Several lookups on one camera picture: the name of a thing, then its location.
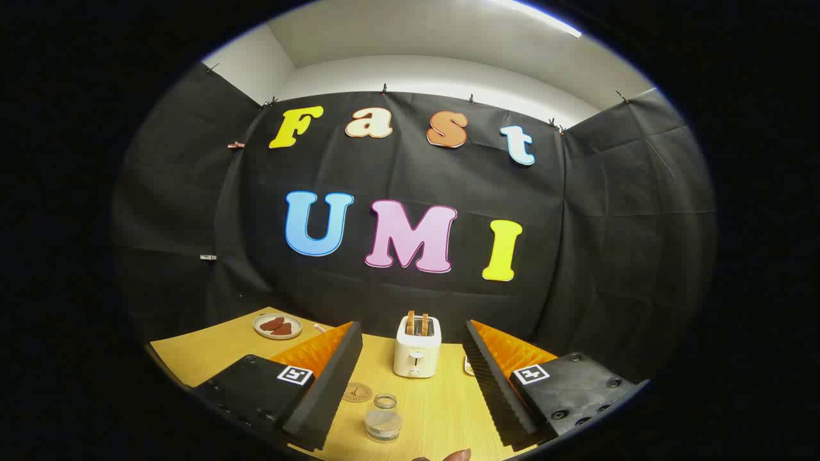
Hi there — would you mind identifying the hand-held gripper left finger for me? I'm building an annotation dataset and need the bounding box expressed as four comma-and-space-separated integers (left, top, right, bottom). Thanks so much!
192, 321, 364, 452

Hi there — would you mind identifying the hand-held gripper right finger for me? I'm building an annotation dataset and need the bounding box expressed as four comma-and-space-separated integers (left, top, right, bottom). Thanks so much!
463, 319, 651, 449

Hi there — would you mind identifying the clear plastic bottle green label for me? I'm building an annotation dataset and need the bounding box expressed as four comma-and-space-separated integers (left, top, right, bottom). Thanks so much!
364, 393, 404, 442

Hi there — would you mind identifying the wooden table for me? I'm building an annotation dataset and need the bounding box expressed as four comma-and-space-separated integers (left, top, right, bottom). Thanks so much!
149, 307, 558, 461

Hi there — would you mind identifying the white toaster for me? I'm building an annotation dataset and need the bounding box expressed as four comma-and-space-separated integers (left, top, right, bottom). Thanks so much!
393, 314, 443, 379

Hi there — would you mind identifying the small white plate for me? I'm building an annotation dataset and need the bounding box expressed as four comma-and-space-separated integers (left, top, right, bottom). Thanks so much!
252, 313, 303, 341

